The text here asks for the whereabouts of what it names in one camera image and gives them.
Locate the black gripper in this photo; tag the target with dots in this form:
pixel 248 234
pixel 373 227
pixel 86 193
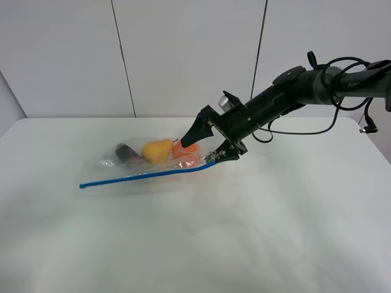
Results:
pixel 233 125

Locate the clear zip bag blue strip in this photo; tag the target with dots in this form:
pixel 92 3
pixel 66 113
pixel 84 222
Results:
pixel 105 169

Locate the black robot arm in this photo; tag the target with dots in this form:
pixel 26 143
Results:
pixel 292 90

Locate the orange fruit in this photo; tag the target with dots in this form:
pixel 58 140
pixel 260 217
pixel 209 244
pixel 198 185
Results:
pixel 186 157

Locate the yellow pear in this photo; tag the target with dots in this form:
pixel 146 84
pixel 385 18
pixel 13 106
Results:
pixel 158 152

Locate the purple eggplant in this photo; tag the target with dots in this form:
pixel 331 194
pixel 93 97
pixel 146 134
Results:
pixel 126 155

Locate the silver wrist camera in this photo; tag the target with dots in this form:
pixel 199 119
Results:
pixel 225 104

